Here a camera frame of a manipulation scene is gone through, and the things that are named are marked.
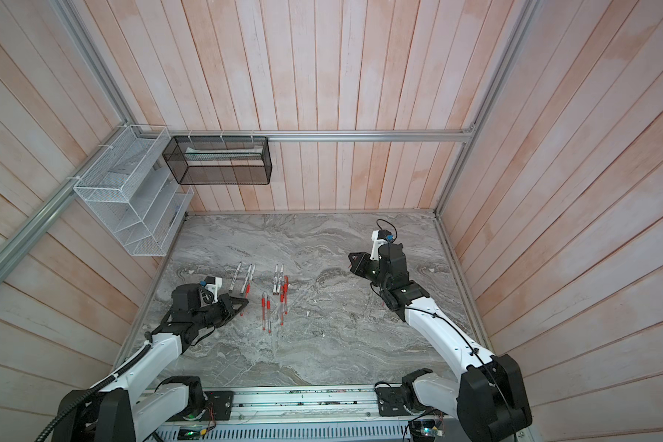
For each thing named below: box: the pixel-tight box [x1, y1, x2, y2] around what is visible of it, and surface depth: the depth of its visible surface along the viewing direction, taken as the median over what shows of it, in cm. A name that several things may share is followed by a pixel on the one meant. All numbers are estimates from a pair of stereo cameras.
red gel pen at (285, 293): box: [283, 276, 290, 315], surface depth 97 cm
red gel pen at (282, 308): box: [279, 292, 285, 327], surface depth 95 cm
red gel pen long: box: [266, 298, 272, 335], surface depth 93 cm
